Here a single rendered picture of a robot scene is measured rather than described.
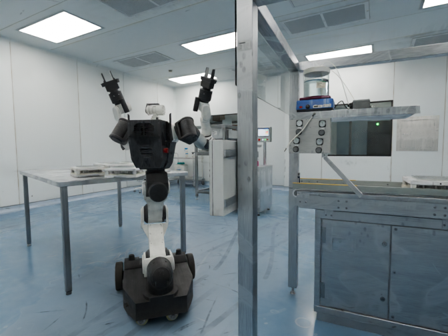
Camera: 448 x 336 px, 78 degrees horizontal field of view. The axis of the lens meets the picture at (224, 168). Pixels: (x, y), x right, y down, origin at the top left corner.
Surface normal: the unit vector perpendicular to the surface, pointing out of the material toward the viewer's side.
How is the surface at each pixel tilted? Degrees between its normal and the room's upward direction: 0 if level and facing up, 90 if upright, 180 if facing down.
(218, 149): 90
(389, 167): 90
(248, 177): 90
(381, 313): 90
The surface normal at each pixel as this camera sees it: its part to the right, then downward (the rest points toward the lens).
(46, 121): 0.88, 0.03
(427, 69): -0.48, 0.07
